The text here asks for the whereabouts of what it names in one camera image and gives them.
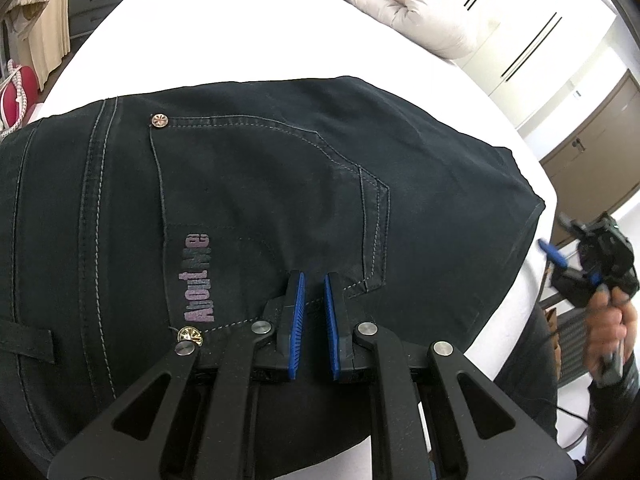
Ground red bag white rope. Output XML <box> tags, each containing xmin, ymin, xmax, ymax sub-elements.
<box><xmin>0</xmin><ymin>58</ymin><xmax>42</xmax><ymax>137</ymax></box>

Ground white wardrobe doors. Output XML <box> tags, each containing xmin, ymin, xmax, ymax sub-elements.
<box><xmin>456</xmin><ymin>0</ymin><xmax>615</xmax><ymax>128</ymax></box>

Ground beige curtain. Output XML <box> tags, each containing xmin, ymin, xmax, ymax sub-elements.
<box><xmin>3</xmin><ymin>0</ymin><xmax>70</xmax><ymax>90</ymax></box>

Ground person right hand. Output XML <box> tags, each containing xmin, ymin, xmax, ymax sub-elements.
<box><xmin>584</xmin><ymin>287</ymin><xmax>638</xmax><ymax>379</ymax></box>

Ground black denim pants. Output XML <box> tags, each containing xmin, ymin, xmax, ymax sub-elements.
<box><xmin>1</xmin><ymin>77</ymin><xmax>553</xmax><ymax>479</ymax></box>

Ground brown cabinet door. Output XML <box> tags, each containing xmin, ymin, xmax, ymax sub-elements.
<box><xmin>541</xmin><ymin>73</ymin><xmax>639</xmax><ymax>223</ymax></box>

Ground dark grey nightstand drawers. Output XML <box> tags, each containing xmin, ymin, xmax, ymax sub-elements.
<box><xmin>68</xmin><ymin>0</ymin><xmax>122</xmax><ymax>53</ymax></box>

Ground cream folded duvet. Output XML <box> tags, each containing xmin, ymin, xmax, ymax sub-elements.
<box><xmin>347</xmin><ymin>0</ymin><xmax>480</xmax><ymax>60</ymax></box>

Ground white bed sheet mattress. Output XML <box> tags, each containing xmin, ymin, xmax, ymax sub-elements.
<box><xmin>25</xmin><ymin>0</ymin><xmax>556</xmax><ymax>380</ymax></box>

